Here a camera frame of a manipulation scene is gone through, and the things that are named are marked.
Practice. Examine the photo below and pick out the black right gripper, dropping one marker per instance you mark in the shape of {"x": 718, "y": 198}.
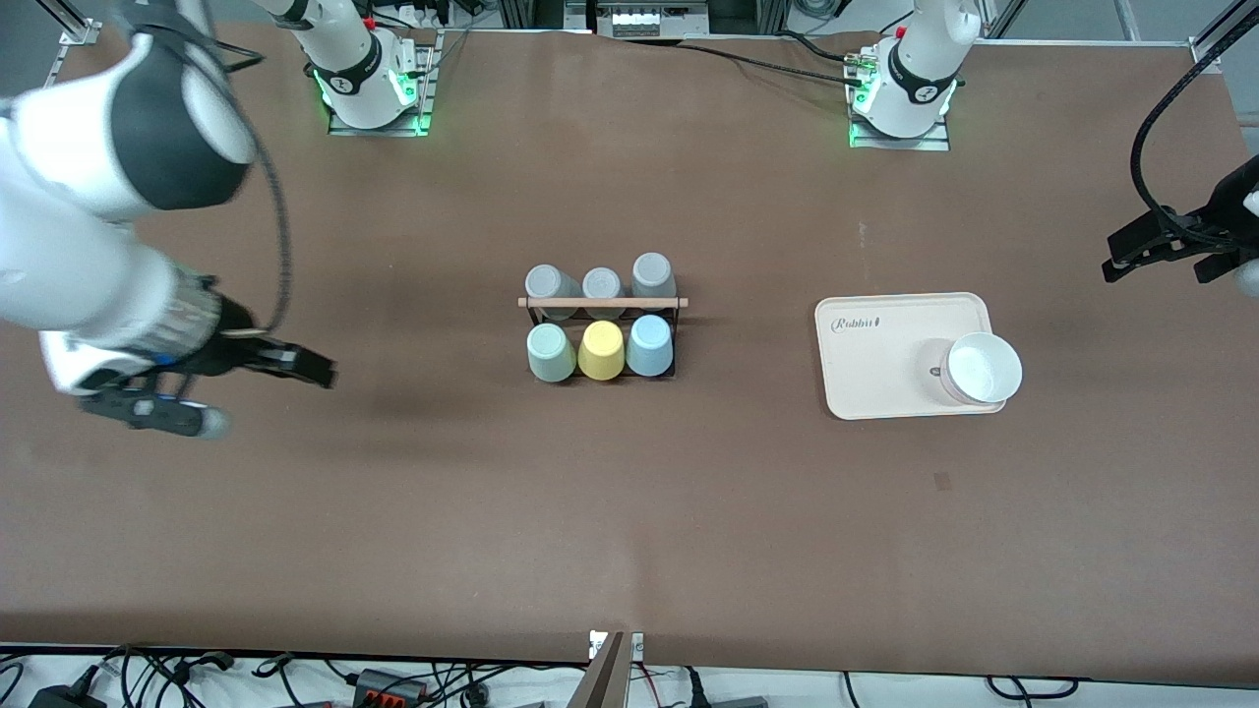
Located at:
{"x": 234, "y": 341}

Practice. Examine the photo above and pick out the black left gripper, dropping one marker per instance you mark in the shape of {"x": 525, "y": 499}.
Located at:
{"x": 1235, "y": 205}

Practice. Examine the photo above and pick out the pale green cup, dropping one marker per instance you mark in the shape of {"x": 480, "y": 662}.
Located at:
{"x": 551, "y": 356}

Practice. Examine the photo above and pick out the light blue cup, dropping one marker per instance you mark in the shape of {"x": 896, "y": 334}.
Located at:
{"x": 649, "y": 349}

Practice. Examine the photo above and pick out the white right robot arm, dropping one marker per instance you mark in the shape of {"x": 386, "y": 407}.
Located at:
{"x": 59, "y": 265}

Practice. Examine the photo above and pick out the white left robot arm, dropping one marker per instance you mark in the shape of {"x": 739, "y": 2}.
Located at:
{"x": 920, "y": 59}

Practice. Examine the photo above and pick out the white bowl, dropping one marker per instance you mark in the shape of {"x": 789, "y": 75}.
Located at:
{"x": 984, "y": 369}

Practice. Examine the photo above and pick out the grey cup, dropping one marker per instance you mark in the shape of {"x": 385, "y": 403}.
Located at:
{"x": 602, "y": 283}
{"x": 546, "y": 283}
{"x": 652, "y": 273}

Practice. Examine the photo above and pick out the beige plastic tray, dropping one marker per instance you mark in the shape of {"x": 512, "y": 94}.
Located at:
{"x": 885, "y": 393}

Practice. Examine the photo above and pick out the yellow cup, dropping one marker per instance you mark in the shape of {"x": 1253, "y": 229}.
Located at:
{"x": 601, "y": 354}

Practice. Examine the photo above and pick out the black box with orange connectors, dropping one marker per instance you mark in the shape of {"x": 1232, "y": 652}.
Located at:
{"x": 379, "y": 680}

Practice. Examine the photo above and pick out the brown table cover mat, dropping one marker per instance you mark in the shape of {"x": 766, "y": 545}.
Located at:
{"x": 629, "y": 511}

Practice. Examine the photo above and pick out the black power adapter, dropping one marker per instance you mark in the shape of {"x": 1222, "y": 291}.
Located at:
{"x": 69, "y": 698}

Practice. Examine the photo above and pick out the white power strip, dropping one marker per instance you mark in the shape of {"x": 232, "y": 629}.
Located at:
{"x": 649, "y": 22}

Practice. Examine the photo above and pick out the black plug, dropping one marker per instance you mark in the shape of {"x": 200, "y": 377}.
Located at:
{"x": 728, "y": 702}

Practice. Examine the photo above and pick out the aluminium frame bar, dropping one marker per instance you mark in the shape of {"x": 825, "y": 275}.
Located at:
{"x": 1215, "y": 29}

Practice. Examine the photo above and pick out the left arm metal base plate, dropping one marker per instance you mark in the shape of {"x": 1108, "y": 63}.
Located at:
{"x": 925, "y": 144}

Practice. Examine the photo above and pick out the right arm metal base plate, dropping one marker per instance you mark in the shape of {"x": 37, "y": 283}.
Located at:
{"x": 425, "y": 88}

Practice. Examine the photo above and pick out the aluminium table edge rail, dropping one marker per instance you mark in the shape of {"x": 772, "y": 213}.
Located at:
{"x": 79, "y": 34}

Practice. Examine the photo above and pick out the camera mount post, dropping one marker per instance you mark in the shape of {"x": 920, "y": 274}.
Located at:
{"x": 602, "y": 683}

